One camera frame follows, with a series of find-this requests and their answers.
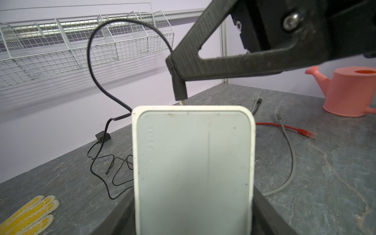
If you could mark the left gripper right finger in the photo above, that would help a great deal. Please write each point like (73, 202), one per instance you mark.
(265, 219)

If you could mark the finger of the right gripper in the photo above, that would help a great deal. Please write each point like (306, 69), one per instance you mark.
(277, 36)

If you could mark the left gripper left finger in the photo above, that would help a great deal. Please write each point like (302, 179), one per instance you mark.
(121, 221)

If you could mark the white network switch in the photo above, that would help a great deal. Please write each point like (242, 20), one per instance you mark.
(193, 169)

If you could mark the yellow white work glove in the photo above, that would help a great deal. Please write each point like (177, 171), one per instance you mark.
(33, 218)

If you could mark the pink watering can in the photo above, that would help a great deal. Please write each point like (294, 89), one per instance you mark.
(349, 92)

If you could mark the long white wire basket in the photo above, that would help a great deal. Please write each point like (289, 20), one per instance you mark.
(41, 42)

